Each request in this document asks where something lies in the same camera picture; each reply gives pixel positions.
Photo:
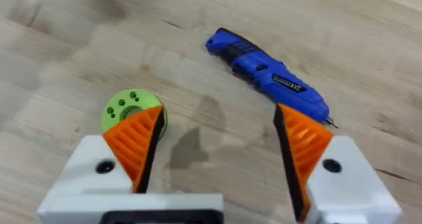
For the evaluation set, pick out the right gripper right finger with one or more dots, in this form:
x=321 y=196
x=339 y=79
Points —
x=316 y=171

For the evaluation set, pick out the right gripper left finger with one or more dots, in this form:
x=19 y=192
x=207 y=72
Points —
x=132 y=145

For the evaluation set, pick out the blue electric screwdriver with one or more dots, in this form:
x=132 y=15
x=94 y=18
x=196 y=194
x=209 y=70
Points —
x=270 y=75

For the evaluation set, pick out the green disc with holes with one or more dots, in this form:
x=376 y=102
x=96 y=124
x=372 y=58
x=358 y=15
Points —
x=127 y=102

